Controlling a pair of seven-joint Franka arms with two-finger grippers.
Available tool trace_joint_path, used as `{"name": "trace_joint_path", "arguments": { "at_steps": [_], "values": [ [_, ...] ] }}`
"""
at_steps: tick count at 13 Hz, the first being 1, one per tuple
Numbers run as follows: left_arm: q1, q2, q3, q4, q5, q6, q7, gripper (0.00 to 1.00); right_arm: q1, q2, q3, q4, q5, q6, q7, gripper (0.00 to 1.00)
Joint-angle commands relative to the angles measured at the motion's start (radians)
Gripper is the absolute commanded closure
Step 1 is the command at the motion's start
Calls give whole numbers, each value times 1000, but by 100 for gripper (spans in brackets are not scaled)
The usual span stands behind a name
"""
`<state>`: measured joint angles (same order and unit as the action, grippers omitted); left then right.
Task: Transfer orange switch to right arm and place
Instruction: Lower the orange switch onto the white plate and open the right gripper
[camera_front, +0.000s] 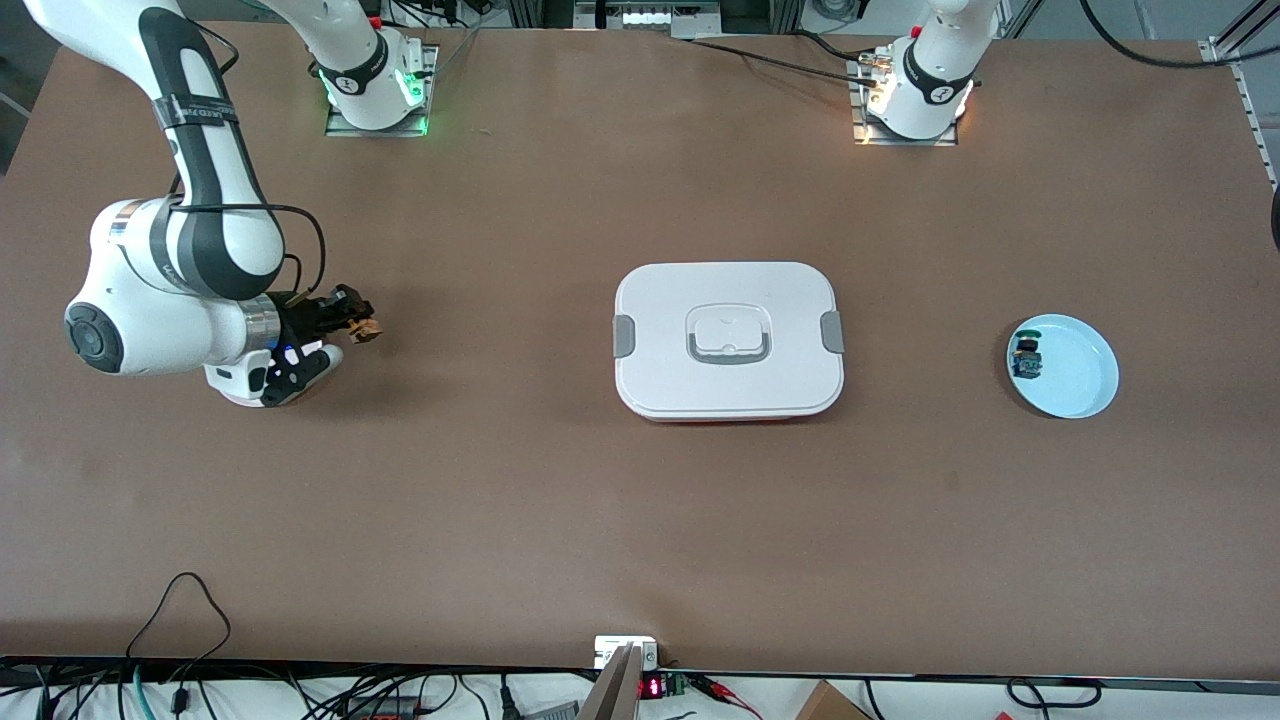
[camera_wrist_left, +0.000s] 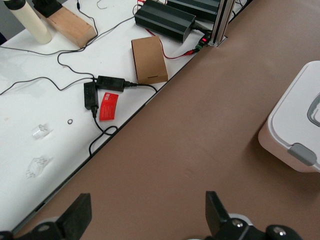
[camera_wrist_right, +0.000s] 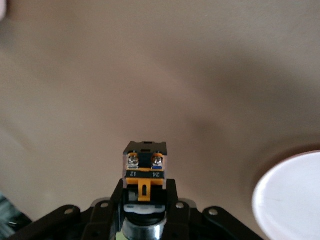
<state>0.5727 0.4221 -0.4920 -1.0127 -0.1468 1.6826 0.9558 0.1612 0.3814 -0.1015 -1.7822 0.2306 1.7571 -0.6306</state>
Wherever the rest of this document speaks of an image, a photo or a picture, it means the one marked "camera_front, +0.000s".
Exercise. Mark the aluminium corner bracket rail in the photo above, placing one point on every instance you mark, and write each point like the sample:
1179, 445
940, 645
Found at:
1240, 80

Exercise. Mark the aluminium profile bar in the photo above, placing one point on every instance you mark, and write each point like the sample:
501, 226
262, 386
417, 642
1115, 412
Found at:
615, 690

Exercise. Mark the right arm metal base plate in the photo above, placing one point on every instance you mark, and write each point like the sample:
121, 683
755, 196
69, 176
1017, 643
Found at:
345, 130

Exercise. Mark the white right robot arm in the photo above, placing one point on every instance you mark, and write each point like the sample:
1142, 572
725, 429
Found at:
150, 320

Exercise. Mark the orange black push switch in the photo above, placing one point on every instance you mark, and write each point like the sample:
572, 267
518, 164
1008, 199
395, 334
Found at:
365, 328

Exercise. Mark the red alligator clip lead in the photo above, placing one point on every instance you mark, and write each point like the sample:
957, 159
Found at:
725, 692

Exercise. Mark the red digit display module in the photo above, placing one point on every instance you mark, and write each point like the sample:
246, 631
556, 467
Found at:
652, 687

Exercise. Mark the white mounting block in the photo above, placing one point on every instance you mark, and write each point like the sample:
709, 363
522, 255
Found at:
605, 648

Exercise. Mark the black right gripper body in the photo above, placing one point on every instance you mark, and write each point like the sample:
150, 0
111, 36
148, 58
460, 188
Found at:
300, 320

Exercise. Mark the light blue round plate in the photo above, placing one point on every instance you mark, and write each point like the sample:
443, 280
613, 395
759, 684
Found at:
1075, 375

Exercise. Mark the white lidded lunch box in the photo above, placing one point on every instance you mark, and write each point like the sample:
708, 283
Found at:
728, 385

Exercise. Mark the green blue push switch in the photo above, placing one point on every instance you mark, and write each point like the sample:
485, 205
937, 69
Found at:
1027, 355

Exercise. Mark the brown cardboard box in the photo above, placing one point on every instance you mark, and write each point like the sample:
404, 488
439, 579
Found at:
828, 705

